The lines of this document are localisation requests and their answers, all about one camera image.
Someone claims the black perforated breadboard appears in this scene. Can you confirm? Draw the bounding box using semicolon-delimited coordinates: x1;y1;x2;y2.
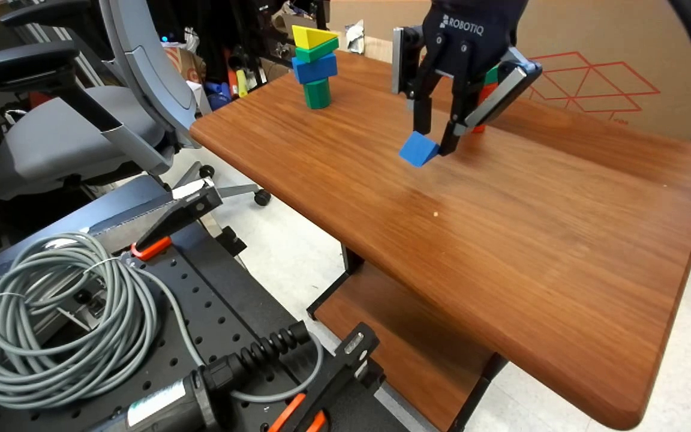
0;220;413;432

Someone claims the black orange bar clamp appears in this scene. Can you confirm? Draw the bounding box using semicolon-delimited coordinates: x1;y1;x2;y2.
266;321;386;432
124;178;224;263

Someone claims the black power supply box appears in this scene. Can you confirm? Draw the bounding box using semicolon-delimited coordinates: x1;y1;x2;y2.
96;368;220;432

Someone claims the brown wooden table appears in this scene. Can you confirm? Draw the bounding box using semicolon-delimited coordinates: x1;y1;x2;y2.
190;50;691;432

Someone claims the large cardboard panel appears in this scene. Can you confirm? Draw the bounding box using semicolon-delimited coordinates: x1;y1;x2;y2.
325;0;691;143

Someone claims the blue wedge block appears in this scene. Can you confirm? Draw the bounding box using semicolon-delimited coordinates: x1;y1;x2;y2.
397;130;442;171

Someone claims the grey office chair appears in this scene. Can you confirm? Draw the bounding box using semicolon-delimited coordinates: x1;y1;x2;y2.
0;0;272;209

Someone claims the blue rectangular block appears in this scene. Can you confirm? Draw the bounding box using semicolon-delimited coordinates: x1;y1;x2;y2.
289;52;340;87

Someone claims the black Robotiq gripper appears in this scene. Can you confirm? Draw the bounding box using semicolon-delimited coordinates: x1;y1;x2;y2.
390;0;545;157

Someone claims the green cube block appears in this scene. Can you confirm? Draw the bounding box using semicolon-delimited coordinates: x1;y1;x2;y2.
302;76;332;112

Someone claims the grey metal rail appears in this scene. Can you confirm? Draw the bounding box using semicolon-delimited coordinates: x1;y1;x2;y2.
0;173;204;301

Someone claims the black power plug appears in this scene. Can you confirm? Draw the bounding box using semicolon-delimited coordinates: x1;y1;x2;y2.
192;320;313;404

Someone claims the yellow wedge block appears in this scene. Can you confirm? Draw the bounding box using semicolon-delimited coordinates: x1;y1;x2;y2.
289;23;340;52

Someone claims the coiled grey cable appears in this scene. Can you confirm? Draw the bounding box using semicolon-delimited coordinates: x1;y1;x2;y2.
0;230;325;412

